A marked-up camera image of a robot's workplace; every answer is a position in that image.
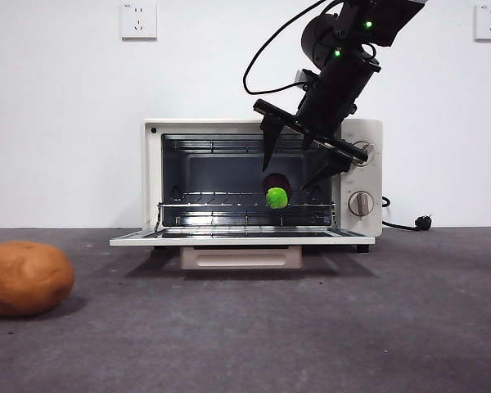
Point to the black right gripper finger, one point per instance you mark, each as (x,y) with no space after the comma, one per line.
(331,168)
(272,139)

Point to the purple eggplant with green stem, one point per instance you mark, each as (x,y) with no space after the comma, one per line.
(276,197)

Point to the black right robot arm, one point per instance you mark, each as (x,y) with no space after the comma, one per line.
(348,78)

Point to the beige oven knob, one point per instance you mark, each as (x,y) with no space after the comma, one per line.
(360,204)
(366,149)

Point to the cream white toaster oven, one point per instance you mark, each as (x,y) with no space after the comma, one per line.
(151,184)

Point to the brown potato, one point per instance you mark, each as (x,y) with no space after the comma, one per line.
(24,278)

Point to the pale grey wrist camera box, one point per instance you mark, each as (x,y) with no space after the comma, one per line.
(303,78)

